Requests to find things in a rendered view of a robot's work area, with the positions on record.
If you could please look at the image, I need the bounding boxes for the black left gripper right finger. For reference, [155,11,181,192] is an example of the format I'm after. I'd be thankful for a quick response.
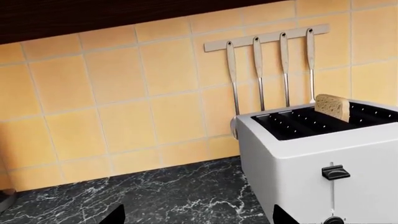
[272,203,300,224]

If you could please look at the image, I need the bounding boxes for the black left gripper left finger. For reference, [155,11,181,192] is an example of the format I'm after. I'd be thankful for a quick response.
[99,203,126,224]

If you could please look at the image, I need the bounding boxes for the white two-slot toaster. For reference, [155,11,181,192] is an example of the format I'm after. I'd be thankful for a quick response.
[229,98,398,224]

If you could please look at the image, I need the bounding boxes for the black toaster lever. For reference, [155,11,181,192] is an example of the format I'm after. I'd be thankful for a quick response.
[321,164,351,181]

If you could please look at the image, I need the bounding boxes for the slice of toast bread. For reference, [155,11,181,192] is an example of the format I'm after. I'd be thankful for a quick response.
[314,93,350,123]

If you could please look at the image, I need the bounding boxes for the steel utensil with beige handle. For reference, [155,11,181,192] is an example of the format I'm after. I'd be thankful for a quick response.
[225,40,243,138]
[279,32,291,108]
[305,27,317,104]
[252,35,267,111]

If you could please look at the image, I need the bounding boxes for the beige wall utensil rail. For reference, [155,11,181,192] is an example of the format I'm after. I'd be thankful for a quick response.
[203,23,331,53]

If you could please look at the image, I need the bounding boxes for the dark wooden wall cabinet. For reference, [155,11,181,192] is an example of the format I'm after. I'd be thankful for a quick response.
[0,0,313,46]

